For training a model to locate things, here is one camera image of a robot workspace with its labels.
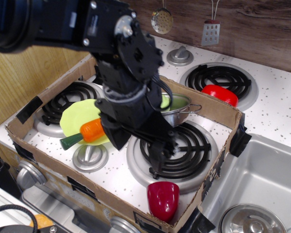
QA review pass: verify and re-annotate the hanging slotted metal spatula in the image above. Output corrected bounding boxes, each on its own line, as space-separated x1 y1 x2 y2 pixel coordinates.
201 0 221 46

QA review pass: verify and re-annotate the black cable bottom left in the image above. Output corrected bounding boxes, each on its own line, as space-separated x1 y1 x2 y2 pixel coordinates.
0 204 41 233

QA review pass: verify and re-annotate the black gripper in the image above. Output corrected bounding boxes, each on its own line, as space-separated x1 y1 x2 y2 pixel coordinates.
97 60 178 174

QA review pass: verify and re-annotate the silver sink basin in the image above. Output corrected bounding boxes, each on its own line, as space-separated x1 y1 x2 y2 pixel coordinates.
202 134 291 233

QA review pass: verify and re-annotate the silver stove knob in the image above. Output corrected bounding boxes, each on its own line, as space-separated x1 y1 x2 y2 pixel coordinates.
72 145 109 173
166 46 194 67

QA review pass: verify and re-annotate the light green plastic plate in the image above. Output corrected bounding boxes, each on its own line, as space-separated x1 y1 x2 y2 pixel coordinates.
60 99 110 146

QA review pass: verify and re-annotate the lower silver oven knob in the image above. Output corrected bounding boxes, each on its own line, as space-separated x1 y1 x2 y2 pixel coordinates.
109 216 140 233

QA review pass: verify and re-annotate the hanging perforated metal ladle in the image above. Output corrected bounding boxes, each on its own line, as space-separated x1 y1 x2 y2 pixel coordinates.
151 0 173 34

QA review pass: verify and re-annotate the black burner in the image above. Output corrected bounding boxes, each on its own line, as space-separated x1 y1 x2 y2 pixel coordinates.
34 81 103 138
179 62 259 112
126 121 219 194

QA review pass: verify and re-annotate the silver oven knob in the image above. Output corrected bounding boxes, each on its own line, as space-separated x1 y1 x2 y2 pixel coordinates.
16 160 47 190
109 216 140 233

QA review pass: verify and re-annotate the front silver stove knob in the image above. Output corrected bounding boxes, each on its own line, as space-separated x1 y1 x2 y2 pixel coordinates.
72 145 109 173

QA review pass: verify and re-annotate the orange toy carrot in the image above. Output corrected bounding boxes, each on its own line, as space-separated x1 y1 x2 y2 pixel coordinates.
60 118 105 150

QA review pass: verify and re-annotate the orange object bottom left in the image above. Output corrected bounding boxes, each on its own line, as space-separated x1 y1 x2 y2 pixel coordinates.
34 214 54 229

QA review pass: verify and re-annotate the small steel pot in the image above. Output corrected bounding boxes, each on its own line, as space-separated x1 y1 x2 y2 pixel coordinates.
162 93 202 127

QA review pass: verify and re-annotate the brown cardboard fence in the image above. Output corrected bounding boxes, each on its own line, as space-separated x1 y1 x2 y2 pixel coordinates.
6 55 244 233

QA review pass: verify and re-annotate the front left black burner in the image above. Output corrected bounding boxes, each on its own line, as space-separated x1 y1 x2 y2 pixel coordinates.
34 81 103 138

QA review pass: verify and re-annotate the back right black burner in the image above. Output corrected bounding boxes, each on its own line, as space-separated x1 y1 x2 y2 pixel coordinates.
179 62 259 112

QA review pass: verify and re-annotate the red toy pepper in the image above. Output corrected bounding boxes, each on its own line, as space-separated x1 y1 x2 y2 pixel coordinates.
201 84 239 107

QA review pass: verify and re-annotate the back silver stove knob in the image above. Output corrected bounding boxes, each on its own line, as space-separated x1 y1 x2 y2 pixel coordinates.
166 46 194 67

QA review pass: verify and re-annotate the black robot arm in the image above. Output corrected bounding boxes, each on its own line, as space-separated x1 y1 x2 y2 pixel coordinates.
0 0 178 174

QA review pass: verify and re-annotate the steel pot lid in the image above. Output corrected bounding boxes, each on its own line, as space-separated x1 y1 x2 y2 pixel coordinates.
218 204 287 233

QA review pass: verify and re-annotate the left silver oven knob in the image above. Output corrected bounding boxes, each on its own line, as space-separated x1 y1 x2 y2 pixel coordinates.
16 160 47 190

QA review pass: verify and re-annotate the front right black burner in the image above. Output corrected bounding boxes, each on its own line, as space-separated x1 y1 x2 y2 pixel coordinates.
126 121 219 194

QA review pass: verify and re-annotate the dark red plastic cup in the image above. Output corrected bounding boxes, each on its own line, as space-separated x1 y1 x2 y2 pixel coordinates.
146 181 179 222

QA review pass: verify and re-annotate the light green toy broccoli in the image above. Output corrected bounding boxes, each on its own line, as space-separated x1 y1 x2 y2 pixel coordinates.
161 95 170 111

